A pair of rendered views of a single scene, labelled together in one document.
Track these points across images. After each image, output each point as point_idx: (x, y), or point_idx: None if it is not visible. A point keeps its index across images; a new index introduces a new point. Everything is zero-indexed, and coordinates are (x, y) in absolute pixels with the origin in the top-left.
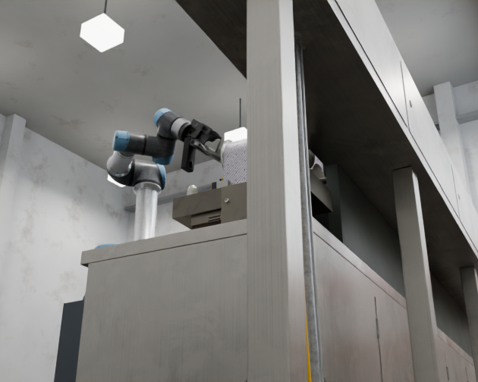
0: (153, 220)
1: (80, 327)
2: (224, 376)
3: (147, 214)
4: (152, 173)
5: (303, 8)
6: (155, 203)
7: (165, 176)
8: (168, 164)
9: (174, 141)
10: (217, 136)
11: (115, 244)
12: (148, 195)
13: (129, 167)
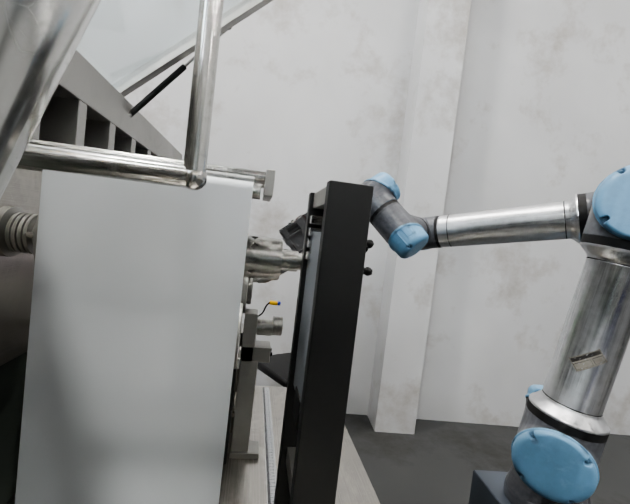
0: (565, 343)
1: None
2: None
3: (563, 326)
4: (590, 213)
5: None
6: (588, 294)
7: (597, 213)
8: (400, 254)
9: (373, 223)
10: (281, 234)
11: (529, 389)
12: (580, 275)
13: (573, 219)
